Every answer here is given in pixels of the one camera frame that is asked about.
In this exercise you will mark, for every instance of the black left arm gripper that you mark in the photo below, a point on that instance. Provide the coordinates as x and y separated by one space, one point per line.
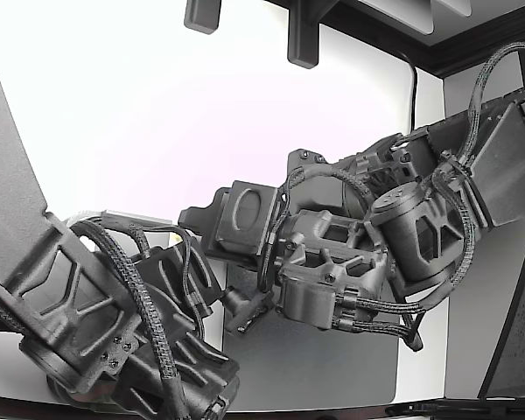
166 280

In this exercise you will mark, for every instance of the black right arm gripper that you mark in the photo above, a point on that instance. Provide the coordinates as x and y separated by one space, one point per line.
245 219

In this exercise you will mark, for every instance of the dark gray left robot arm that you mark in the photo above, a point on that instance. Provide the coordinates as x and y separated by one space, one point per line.
13 175

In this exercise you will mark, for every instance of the dark gray right robot arm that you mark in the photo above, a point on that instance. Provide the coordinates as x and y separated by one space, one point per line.
503 166

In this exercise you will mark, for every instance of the gray fixture platform with legs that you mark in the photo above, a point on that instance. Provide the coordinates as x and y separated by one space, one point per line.
114 214

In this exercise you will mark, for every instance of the flat gray mat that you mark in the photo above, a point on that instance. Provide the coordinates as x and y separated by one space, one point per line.
332 372

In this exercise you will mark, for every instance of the short dark gray bracket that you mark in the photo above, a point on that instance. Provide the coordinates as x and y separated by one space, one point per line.
201 15

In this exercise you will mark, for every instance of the long dark gray bracket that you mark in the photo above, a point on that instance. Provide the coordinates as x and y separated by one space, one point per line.
303 35

